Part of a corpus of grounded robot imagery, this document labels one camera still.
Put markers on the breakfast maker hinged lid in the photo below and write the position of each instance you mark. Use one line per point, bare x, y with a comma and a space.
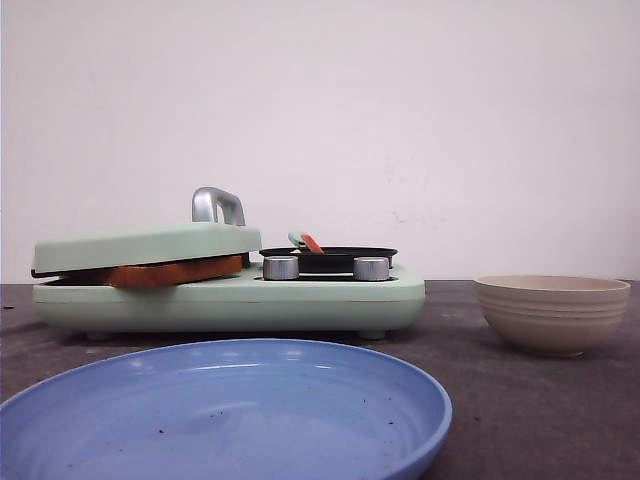
217, 228

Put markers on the silver control knob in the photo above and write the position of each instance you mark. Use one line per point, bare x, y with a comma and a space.
280, 268
371, 269

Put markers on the orange shrimp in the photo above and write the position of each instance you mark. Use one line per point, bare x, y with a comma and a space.
311, 243

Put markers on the white bread slice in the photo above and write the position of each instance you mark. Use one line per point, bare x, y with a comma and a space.
172, 273

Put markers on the blue round plate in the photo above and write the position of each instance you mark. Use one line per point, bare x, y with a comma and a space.
233, 409

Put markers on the small black frying pan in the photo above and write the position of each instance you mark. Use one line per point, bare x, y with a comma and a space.
334, 260

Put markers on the beige ribbed bowl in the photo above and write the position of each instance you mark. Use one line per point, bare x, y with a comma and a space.
553, 315

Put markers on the mint green breakfast maker base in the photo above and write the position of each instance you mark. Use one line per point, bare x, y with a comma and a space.
243, 302

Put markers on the right silver control knob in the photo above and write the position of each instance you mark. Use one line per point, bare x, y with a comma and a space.
371, 269

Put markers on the left silver control knob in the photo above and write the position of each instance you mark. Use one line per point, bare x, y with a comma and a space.
280, 268

